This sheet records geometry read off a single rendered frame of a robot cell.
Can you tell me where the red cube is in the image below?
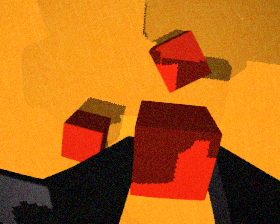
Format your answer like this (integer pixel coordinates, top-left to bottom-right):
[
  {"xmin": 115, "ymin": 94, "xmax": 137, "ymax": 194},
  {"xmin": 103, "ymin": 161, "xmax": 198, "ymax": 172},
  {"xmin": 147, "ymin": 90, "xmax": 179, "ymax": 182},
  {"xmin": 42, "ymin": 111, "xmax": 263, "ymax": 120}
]
[
  {"xmin": 61, "ymin": 109, "xmax": 111, "ymax": 162},
  {"xmin": 149, "ymin": 31, "xmax": 211, "ymax": 92},
  {"xmin": 130, "ymin": 99, "xmax": 222, "ymax": 201}
]

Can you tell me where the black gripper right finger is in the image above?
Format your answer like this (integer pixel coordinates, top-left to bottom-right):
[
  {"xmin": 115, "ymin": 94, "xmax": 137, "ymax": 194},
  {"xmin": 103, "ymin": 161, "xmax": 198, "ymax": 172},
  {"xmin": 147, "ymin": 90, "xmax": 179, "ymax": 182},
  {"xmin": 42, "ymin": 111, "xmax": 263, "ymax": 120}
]
[{"xmin": 207, "ymin": 144, "xmax": 280, "ymax": 224}]

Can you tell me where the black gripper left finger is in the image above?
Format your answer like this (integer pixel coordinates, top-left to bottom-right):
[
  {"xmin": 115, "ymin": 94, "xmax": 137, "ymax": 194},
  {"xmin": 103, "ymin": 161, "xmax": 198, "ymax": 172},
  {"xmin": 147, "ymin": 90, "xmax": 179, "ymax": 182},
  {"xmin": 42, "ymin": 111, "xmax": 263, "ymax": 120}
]
[{"xmin": 0, "ymin": 136, "xmax": 135, "ymax": 224}]

